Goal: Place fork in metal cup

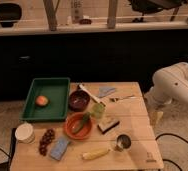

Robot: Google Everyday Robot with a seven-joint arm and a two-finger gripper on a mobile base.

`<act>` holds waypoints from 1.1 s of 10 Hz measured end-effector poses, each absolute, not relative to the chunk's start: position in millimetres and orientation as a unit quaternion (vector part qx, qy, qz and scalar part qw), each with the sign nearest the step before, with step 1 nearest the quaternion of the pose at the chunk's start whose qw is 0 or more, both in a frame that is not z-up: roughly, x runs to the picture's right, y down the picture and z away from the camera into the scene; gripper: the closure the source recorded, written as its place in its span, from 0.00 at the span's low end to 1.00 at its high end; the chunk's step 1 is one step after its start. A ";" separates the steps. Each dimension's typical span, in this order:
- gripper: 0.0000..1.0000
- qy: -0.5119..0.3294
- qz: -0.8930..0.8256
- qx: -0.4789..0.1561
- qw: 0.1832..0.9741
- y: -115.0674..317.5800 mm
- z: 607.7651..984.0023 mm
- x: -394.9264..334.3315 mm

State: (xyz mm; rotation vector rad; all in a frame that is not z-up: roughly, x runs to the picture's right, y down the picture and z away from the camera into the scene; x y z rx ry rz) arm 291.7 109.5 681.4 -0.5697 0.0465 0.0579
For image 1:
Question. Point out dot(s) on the silver fork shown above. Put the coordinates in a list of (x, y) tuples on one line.
[(120, 98)]

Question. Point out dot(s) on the dark purple bowl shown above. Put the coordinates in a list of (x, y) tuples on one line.
[(79, 100)]

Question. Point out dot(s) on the grey blue cloth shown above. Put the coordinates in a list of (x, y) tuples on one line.
[(105, 91)]

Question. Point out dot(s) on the yellow corn cob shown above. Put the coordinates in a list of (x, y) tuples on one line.
[(95, 154)]

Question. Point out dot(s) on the black white eraser block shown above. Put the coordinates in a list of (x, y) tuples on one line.
[(107, 124)]

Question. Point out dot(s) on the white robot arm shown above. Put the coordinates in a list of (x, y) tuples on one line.
[(169, 83)]

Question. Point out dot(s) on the metal cup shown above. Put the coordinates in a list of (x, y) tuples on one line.
[(123, 142)]

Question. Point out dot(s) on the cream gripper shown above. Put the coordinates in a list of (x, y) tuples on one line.
[(155, 117)]

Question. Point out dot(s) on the green vegetable toy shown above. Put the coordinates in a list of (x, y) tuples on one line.
[(80, 125)]

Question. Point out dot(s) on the red grape bunch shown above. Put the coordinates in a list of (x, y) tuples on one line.
[(46, 139)]

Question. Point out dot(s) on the black office chair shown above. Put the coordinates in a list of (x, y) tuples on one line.
[(154, 6)]

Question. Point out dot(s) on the peach fruit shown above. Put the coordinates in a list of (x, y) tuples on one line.
[(41, 101)]

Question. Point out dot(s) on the orange bowl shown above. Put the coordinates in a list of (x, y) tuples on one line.
[(72, 121)]

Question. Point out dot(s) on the blue sponge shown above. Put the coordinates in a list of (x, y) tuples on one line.
[(59, 148)]

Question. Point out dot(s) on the green plastic tray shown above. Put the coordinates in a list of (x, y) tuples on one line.
[(57, 92)]

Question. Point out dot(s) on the light green cup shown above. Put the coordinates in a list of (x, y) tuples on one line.
[(98, 110)]

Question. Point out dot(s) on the white paper cup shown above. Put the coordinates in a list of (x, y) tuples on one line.
[(25, 133)]

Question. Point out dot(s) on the white handled knife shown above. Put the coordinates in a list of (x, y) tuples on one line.
[(96, 99)]

